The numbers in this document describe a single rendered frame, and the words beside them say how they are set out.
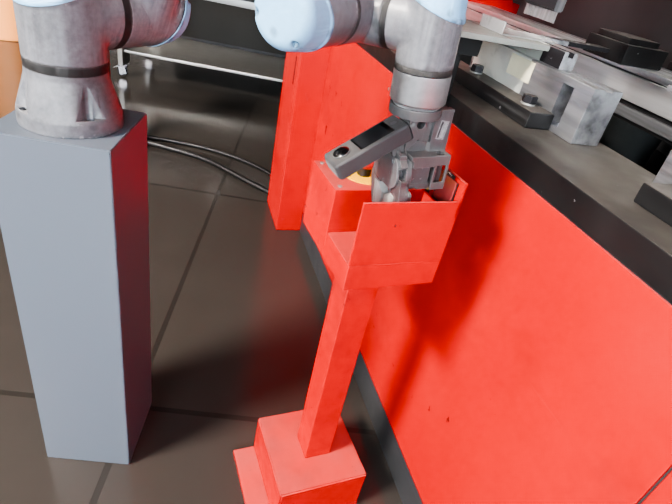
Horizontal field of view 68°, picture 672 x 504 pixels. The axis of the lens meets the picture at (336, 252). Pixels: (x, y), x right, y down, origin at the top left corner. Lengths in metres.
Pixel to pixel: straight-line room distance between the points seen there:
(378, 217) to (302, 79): 1.24
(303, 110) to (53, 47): 1.22
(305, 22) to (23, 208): 0.56
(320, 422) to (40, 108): 0.76
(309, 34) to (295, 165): 1.48
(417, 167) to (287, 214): 1.44
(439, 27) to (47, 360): 0.91
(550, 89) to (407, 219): 0.42
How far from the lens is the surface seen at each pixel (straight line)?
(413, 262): 0.78
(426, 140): 0.72
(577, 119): 0.96
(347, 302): 0.87
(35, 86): 0.86
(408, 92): 0.66
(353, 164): 0.66
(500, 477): 0.96
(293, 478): 1.17
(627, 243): 0.71
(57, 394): 1.20
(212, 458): 1.33
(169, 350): 1.56
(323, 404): 1.06
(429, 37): 0.64
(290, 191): 2.05
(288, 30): 0.55
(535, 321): 0.83
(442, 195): 0.78
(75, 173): 0.85
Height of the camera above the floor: 1.11
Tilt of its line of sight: 32 degrees down
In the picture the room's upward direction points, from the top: 13 degrees clockwise
